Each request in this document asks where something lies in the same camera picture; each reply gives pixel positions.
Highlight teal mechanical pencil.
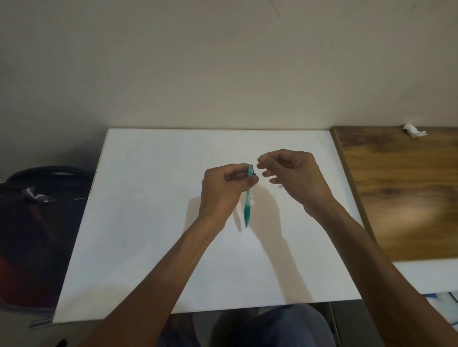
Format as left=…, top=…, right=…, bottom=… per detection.
left=244, top=164, right=255, bottom=229

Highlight black and red bag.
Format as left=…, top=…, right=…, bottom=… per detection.
left=0, top=165, right=95, bottom=312

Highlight person's right hand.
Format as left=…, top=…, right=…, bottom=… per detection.
left=256, top=149, right=337, bottom=219

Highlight person's left forearm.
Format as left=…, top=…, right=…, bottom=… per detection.
left=80, top=214, right=229, bottom=347

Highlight person's legs in jeans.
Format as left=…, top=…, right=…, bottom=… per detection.
left=157, top=304, right=337, bottom=347

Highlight brown wooden board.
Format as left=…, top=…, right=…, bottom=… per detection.
left=330, top=125, right=458, bottom=262

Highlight crumpled white tissue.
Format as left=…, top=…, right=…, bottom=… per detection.
left=402, top=123, right=428, bottom=139

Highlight person's left hand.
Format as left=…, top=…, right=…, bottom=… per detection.
left=198, top=163, right=259, bottom=229

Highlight white tag on bag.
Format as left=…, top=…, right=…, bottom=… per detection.
left=21, top=186, right=56, bottom=204

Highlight person's right forearm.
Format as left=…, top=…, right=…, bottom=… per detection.
left=304, top=200, right=458, bottom=347

